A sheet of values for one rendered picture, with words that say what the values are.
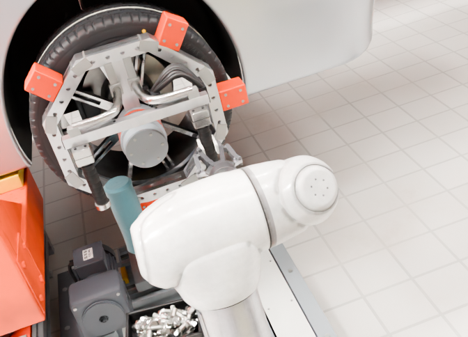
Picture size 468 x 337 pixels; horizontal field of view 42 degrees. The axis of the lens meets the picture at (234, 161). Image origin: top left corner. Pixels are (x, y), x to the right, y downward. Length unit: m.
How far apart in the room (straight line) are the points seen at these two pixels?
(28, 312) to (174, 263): 1.05
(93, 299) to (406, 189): 1.49
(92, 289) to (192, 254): 1.25
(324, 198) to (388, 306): 1.49
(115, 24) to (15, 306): 0.86
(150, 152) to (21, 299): 0.55
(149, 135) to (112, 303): 0.60
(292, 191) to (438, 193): 2.00
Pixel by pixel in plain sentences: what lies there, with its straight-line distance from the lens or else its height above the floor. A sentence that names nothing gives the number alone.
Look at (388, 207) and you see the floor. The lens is 2.77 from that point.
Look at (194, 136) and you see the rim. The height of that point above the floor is 0.71.
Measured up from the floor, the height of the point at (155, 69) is 0.91.
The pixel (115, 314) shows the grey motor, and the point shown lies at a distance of 2.11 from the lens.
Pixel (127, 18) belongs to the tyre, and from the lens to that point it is 1.92.
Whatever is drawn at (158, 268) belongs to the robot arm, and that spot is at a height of 1.15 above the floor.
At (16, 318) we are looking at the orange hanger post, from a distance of 1.89.
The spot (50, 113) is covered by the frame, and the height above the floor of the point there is 0.99.
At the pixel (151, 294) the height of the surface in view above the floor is 0.15.
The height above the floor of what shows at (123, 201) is 0.69.
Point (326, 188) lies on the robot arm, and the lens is 0.88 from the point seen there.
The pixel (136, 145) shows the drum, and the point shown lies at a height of 0.87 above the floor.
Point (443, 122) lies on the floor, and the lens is 3.34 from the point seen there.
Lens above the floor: 1.70
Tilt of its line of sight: 31 degrees down
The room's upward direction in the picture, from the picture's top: 14 degrees counter-clockwise
